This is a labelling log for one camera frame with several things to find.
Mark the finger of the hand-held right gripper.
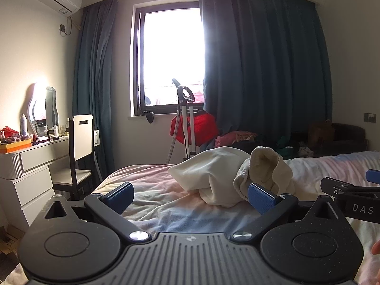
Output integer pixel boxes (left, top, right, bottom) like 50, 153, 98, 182
321, 176, 380, 196
366, 169, 380, 185

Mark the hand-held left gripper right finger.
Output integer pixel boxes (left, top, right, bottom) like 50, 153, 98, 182
232, 182, 347, 243

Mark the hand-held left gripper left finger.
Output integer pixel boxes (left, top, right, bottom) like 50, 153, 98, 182
44, 181, 150, 243

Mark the cream white zip jacket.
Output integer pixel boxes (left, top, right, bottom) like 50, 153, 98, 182
168, 146, 296, 209

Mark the pile of colourful clothes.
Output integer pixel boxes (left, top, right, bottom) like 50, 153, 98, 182
214, 130, 316, 160

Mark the bed with pastel sheet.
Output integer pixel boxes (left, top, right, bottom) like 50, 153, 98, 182
6, 151, 380, 285

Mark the dark sofa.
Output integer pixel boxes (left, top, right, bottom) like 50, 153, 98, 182
292, 123, 369, 158

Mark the cardboard box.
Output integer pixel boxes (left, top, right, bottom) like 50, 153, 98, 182
307, 119, 337, 155

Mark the white and black chair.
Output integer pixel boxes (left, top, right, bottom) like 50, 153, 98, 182
52, 114, 102, 201

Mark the red bag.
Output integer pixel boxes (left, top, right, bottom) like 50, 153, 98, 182
170, 110, 221, 148

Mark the white dressing table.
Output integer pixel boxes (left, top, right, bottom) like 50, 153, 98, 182
0, 134, 74, 230

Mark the row of cosmetic bottles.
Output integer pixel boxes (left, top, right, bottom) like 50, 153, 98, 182
31, 118, 71, 145

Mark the standing garment steamer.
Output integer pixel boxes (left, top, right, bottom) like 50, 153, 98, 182
165, 77, 198, 166

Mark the wavy framed table mirror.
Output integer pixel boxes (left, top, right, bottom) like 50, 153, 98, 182
28, 82, 60, 138

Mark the orange box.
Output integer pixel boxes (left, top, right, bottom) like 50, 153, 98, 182
0, 138, 33, 155

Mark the narrow teal curtain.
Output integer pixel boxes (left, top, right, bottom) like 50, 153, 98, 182
72, 0, 120, 185

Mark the white spray bottle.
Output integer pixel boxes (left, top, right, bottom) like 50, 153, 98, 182
19, 113, 29, 137

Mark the red pouch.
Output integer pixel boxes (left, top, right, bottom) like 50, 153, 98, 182
0, 126, 19, 139

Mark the wide teal curtain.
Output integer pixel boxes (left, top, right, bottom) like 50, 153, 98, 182
197, 0, 333, 156

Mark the dark framed window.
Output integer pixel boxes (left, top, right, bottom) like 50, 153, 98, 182
132, 1, 209, 118

